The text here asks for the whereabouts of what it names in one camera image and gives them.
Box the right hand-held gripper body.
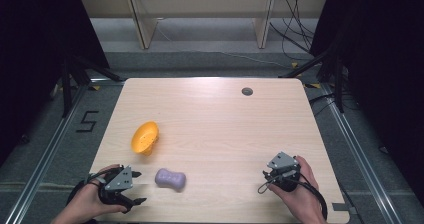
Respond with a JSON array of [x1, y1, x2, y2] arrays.
[[262, 151, 303, 194]]

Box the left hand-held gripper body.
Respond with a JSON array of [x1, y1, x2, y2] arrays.
[[97, 165, 135, 212]]

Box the purple soap bar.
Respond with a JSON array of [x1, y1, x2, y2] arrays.
[[154, 168, 187, 193]]

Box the orange perforated bowl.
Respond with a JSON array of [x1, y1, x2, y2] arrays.
[[130, 120, 160, 157]]

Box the person's right hand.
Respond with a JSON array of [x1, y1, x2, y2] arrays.
[[267, 155, 322, 220]]

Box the person's left hand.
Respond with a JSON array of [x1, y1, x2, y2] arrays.
[[68, 163, 130, 220]]

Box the black tape floor mark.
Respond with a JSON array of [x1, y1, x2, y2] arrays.
[[75, 110, 100, 134]]

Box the black tripod stand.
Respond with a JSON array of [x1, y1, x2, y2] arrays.
[[278, 30, 348, 114], [59, 53, 124, 119]]

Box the black curtain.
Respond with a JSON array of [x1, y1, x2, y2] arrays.
[[0, 0, 111, 167], [308, 0, 424, 207]]

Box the light wooden desk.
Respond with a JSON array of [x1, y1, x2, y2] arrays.
[[77, 0, 330, 51]]

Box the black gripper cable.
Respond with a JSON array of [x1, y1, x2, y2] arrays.
[[257, 175, 329, 222]]

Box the black wrist strap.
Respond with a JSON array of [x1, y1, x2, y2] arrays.
[[65, 171, 111, 208]]

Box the metal floor rail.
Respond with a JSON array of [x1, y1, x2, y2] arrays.
[[318, 83, 406, 224], [3, 78, 126, 224]]

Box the white floor cable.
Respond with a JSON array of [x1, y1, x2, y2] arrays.
[[155, 17, 290, 69]]

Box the black cable bundle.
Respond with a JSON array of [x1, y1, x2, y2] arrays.
[[268, 0, 318, 62]]

